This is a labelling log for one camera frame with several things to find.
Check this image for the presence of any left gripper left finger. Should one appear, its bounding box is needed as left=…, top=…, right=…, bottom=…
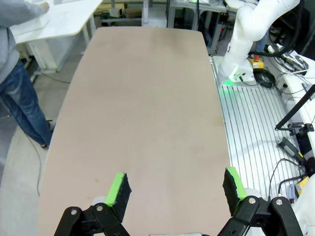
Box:
left=53, top=171, right=133, bottom=236

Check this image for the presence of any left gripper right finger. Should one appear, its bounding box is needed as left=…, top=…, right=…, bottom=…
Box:
left=218, top=166, right=305, bottom=236

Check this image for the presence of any person's right forearm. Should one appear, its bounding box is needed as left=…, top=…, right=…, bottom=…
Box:
left=23, top=0, right=47, bottom=19

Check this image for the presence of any small yellow box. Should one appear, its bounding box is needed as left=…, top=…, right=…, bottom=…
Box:
left=294, top=176, right=310, bottom=197

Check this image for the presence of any black yellow handheld device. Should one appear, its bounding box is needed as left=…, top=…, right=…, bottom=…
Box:
left=277, top=137, right=308, bottom=166

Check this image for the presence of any aluminium slotted mounting plate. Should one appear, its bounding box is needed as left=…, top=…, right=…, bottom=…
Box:
left=212, top=56, right=311, bottom=200

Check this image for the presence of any white curved panel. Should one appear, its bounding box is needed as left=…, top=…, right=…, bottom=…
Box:
left=280, top=71, right=315, bottom=121

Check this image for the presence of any yellow emergency stop box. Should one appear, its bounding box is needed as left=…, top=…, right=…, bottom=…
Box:
left=248, top=55, right=264, bottom=70

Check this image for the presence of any person in grey hoodie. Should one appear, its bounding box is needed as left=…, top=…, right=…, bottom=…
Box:
left=0, top=0, right=54, bottom=150

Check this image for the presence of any white side table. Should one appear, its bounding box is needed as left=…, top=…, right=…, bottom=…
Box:
left=8, top=0, right=103, bottom=73

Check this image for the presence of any brown cardboard carton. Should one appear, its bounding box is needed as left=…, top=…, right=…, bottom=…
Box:
left=124, top=7, right=143, bottom=19

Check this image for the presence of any small grey box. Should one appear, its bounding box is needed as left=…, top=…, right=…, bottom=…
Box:
left=109, top=7, right=124, bottom=18

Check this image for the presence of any white flat board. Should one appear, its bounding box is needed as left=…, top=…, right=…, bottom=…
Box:
left=9, top=12, right=52, bottom=32

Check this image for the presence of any coiled black cable bundle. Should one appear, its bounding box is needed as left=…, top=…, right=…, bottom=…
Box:
left=253, top=68, right=277, bottom=89

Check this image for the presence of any aluminium frame rack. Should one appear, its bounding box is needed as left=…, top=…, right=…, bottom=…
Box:
left=167, top=0, right=223, bottom=56

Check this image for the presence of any black cable conduit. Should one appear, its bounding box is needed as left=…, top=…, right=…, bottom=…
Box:
left=269, top=0, right=305, bottom=59

